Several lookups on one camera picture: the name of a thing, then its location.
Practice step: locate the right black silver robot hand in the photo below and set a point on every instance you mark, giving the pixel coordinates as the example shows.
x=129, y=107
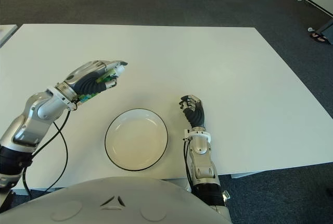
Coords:
x=195, y=112

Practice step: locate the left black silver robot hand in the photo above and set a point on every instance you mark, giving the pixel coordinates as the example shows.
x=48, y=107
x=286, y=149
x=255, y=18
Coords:
x=86, y=78

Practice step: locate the green toothpaste tube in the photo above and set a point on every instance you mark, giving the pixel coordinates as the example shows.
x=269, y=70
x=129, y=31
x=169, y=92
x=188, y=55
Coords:
x=119, y=71

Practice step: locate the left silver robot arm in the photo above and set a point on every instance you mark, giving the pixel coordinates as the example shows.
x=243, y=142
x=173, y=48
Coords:
x=28, y=127

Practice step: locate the white plate with black rim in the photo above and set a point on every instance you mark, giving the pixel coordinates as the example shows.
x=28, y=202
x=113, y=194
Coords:
x=136, y=140

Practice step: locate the white side table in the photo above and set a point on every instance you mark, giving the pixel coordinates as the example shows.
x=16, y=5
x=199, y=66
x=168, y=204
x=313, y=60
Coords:
x=6, y=35

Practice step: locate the silver robot torso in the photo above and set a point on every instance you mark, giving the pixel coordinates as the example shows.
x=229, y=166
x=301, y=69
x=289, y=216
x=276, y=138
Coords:
x=104, y=208

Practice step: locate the red black slippers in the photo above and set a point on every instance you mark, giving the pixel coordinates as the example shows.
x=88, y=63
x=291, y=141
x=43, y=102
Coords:
x=319, y=37

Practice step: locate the dark grey box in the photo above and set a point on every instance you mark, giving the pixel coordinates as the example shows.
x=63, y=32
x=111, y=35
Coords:
x=327, y=31

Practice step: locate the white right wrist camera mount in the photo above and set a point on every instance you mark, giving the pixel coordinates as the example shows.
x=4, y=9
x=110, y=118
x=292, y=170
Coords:
x=200, y=134

